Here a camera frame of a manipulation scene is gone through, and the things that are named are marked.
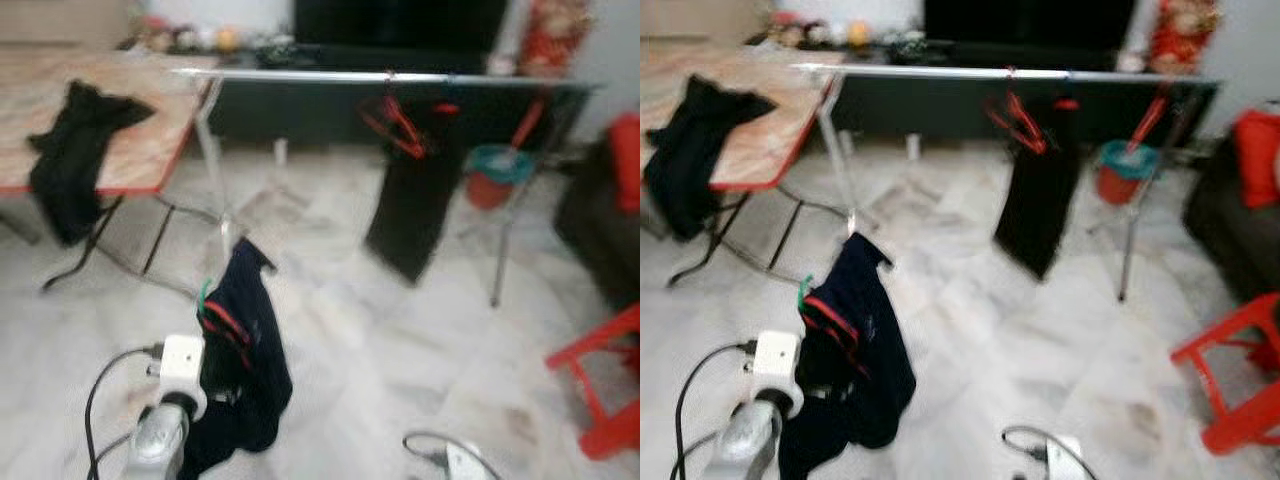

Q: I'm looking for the marble pattern folding table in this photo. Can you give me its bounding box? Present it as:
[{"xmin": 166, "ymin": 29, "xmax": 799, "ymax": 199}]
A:
[
  {"xmin": 640, "ymin": 45, "xmax": 841, "ymax": 286},
  {"xmin": 0, "ymin": 50, "xmax": 221, "ymax": 291}
]

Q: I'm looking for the navy garment red trim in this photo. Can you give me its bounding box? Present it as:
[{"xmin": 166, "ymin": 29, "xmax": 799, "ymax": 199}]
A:
[
  {"xmin": 778, "ymin": 232, "xmax": 916, "ymax": 479},
  {"xmin": 180, "ymin": 238, "xmax": 294, "ymax": 479}
]

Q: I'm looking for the silver metal clothes rack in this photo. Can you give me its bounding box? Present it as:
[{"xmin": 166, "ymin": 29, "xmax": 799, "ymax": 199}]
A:
[
  {"xmin": 790, "ymin": 62, "xmax": 1221, "ymax": 301},
  {"xmin": 172, "ymin": 68, "xmax": 601, "ymax": 306}
]

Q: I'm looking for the red plastic stool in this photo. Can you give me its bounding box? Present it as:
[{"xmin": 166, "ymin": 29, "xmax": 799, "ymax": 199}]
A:
[
  {"xmin": 1170, "ymin": 292, "xmax": 1280, "ymax": 456},
  {"xmin": 545, "ymin": 305, "xmax": 640, "ymax": 461}
]

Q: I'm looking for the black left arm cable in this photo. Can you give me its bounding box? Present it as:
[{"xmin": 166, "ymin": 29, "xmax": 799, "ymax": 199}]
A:
[
  {"xmin": 672, "ymin": 340, "xmax": 761, "ymax": 480},
  {"xmin": 85, "ymin": 345, "xmax": 166, "ymax": 480}
]

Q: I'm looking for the black television console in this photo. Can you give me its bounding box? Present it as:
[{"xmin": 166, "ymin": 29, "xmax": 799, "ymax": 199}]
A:
[
  {"xmin": 120, "ymin": 45, "xmax": 591, "ymax": 146},
  {"xmin": 750, "ymin": 40, "xmax": 1216, "ymax": 141}
]

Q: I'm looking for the red seated statue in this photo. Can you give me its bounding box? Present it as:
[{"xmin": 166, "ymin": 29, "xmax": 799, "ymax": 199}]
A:
[
  {"xmin": 520, "ymin": 0, "xmax": 591, "ymax": 79},
  {"xmin": 1148, "ymin": 0, "xmax": 1221, "ymax": 73}
]

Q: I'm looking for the red plastic hanger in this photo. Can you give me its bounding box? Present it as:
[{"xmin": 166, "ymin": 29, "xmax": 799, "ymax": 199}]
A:
[
  {"xmin": 512, "ymin": 95, "xmax": 549, "ymax": 151},
  {"xmin": 1130, "ymin": 92, "xmax": 1171, "ymax": 151},
  {"xmin": 985, "ymin": 90, "xmax": 1051, "ymax": 156},
  {"xmin": 358, "ymin": 95, "xmax": 431, "ymax": 161}
]

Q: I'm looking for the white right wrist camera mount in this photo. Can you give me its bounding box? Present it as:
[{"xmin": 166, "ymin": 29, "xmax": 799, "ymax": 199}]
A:
[
  {"xmin": 1045, "ymin": 435, "xmax": 1096, "ymax": 480},
  {"xmin": 445, "ymin": 442, "xmax": 496, "ymax": 480}
]

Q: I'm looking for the teal plastic bin bag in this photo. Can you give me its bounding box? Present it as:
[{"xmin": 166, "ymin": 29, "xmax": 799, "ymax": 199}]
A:
[
  {"xmin": 1100, "ymin": 140, "xmax": 1161, "ymax": 181},
  {"xmin": 470, "ymin": 145, "xmax": 536, "ymax": 186}
]

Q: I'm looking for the light wood cabinet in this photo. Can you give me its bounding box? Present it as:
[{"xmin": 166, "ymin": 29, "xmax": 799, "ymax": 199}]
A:
[
  {"xmin": 640, "ymin": 0, "xmax": 766, "ymax": 43},
  {"xmin": 0, "ymin": 0, "xmax": 131, "ymax": 46}
]

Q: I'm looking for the dark grey fabric sofa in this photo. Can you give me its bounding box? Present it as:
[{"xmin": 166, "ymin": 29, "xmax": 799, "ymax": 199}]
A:
[
  {"xmin": 1182, "ymin": 130, "xmax": 1280, "ymax": 301},
  {"xmin": 553, "ymin": 140, "xmax": 640, "ymax": 311}
]

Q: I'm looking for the black garment red collar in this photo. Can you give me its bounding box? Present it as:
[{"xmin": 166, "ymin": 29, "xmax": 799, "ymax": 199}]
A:
[
  {"xmin": 365, "ymin": 95, "xmax": 471, "ymax": 286},
  {"xmin": 993, "ymin": 90, "xmax": 1091, "ymax": 281}
]

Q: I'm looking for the black flat television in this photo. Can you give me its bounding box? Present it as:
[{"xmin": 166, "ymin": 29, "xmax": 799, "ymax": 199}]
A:
[
  {"xmin": 923, "ymin": 0, "xmax": 1141, "ymax": 46},
  {"xmin": 293, "ymin": 0, "xmax": 511, "ymax": 51}
]

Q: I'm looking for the plain black crumpled garment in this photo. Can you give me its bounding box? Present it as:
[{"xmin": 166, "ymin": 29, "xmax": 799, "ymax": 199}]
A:
[
  {"xmin": 645, "ymin": 75, "xmax": 779, "ymax": 241},
  {"xmin": 28, "ymin": 80, "xmax": 156, "ymax": 246}
]

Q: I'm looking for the red cushion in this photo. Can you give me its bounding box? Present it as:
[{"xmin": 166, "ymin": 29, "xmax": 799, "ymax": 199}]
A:
[
  {"xmin": 1232, "ymin": 108, "xmax": 1280, "ymax": 209},
  {"xmin": 608, "ymin": 112, "xmax": 640, "ymax": 216}
]

